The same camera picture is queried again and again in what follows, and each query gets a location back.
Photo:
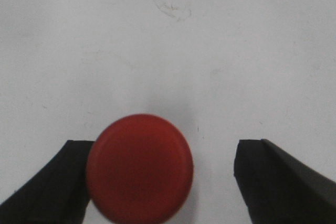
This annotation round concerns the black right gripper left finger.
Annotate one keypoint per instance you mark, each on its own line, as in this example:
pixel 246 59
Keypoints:
pixel 57 193

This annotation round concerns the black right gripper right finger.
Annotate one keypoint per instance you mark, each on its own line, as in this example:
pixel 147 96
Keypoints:
pixel 278 188

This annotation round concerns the red round push button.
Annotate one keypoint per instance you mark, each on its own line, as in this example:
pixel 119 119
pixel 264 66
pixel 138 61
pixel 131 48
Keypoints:
pixel 139 170

